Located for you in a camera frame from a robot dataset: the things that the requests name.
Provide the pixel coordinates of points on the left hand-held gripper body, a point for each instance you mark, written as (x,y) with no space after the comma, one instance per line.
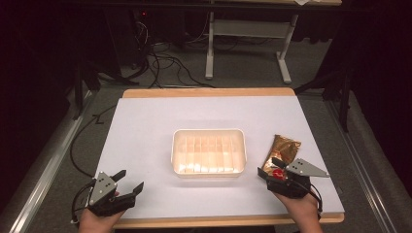
(103,189)

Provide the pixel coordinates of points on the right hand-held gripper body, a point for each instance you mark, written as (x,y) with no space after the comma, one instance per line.
(304,169)

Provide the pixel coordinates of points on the golden foil packet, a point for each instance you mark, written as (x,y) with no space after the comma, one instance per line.
(283,149)

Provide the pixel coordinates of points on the person's left hand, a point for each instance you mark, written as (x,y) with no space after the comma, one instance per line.
(94,224)

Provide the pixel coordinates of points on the person's right hand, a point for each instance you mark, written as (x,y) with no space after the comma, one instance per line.
(301,207)

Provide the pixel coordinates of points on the white plastic tray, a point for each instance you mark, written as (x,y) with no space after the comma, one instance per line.
(209,153)

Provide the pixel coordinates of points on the white table mat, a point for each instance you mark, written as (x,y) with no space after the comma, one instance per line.
(155,129)

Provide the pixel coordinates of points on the black metal stand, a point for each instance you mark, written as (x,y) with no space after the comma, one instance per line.
(79,93)
(345,97)

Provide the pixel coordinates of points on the metal floor rail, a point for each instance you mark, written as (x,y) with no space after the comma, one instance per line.
(42,174)
(359,161)

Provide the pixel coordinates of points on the white desk frame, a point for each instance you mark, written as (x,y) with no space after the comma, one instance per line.
(210,48)

